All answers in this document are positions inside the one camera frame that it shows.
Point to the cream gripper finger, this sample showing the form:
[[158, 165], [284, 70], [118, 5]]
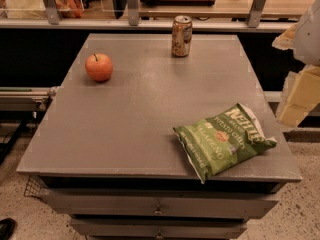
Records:
[[300, 95], [285, 40]]

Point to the black shoe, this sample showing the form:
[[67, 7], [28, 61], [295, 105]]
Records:
[[7, 227]]

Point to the red apple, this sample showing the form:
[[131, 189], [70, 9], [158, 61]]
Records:
[[99, 67]]

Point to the grey upper drawer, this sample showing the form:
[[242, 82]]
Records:
[[224, 205]]

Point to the grey lower drawer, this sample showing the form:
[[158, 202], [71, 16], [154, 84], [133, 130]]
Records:
[[158, 229]]

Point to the grey drawer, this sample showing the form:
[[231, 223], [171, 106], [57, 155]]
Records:
[[224, 205], [158, 229]]

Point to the wire mesh basket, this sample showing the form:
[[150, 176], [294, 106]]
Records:
[[32, 188]]

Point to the brown soda can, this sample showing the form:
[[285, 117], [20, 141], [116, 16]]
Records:
[[181, 36]]

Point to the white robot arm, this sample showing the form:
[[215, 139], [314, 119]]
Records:
[[307, 37]]

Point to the green jalapeno chip bag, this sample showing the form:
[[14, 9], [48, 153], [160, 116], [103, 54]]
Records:
[[218, 143]]

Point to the metal rail left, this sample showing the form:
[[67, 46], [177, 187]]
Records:
[[26, 98]]

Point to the orange snack bag behind glass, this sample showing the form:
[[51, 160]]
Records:
[[70, 8]]

